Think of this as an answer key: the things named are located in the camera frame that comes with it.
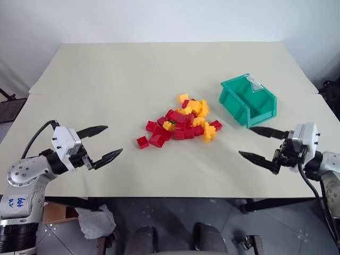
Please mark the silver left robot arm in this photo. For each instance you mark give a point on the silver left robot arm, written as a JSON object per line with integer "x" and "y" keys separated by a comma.
{"x": 24, "y": 172}

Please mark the red toy building block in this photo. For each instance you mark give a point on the red toy building block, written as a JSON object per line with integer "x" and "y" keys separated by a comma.
{"x": 159, "y": 130}
{"x": 185, "y": 103}
{"x": 177, "y": 117}
{"x": 216, "y": 125}
{"x": 189, "y": 133}
{"x": 157, "y": 140}
{"x": 189, "y": 119}
{"x": 167, "y": 135}
{"x": 179, "y": 134}
{"x": 162, "y": 120}
{"x": 143, "y": 142}
{"x": 170, "y": 113}
{"x": 199, "y": 130}
{"x": 150, "y": 126}

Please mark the crumpled white cloth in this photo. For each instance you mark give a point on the crumpled white cloth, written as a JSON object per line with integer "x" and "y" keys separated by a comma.
{"x": 97, "y": 221}

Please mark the caster wheel with bracket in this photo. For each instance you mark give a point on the caster wheel with bracket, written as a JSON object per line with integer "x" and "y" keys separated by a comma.
{"x": 251, "y": 244}

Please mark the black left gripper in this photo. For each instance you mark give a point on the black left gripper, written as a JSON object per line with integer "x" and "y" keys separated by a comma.
{"x": 79, "y": 159}

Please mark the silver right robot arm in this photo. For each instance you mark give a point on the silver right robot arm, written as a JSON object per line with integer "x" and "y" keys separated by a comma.
{"x": 330, "y": 170}

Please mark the dark rounded shape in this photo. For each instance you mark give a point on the dark rounded shape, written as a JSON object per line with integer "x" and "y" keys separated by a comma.
{"x": 210, "y": 239}
{"x": 140, "y": 240}

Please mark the brown wooden post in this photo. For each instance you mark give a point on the brown wooden post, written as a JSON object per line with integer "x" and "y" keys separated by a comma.
{"x": 104, "y": 245}

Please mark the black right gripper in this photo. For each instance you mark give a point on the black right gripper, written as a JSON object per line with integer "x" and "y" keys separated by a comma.
{"x": 288, "y": 154}

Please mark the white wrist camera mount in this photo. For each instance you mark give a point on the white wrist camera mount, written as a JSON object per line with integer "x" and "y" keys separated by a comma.
{"x": 63, "y": 139}
{"x": 305, "y": 135}

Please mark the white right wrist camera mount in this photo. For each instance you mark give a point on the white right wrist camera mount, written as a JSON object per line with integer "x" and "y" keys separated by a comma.
{"x": 305, "y": 135}

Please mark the yellow toy building block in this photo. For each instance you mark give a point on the yellow toy building block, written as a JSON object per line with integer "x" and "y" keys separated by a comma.
{"x": 186, "y": 110}
{"x": 168, "y": 126}
{"x": 204, "y": 108}
{"x": 198, "y": 121}
{"x": 183, "y": 97}
{"x": 210, "y": 132}
{"x": 195, "y": 105}

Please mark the black table frame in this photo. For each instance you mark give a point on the black table frame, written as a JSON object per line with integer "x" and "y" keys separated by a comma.
{"x": 159, "y": 199}

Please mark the dark wooden furniture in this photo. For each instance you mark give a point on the dark wooden furniture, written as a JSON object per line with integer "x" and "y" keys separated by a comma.
{"x": 10, "y": 109}

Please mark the green plastic storage bin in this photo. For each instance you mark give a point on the green plastic storage bin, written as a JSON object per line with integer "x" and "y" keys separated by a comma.
{"x": 239, "y": 106}

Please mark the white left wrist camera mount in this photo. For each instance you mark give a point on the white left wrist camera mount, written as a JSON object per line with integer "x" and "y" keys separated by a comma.
{"x": 63, "y": 139}

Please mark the black equipment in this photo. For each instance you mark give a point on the black equipment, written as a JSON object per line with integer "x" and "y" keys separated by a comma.
{"x": 332, "y": 95}

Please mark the brown cardboard box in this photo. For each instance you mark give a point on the brown cardboard box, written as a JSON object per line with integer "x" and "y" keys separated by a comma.
{"x": 54, "y": 212}

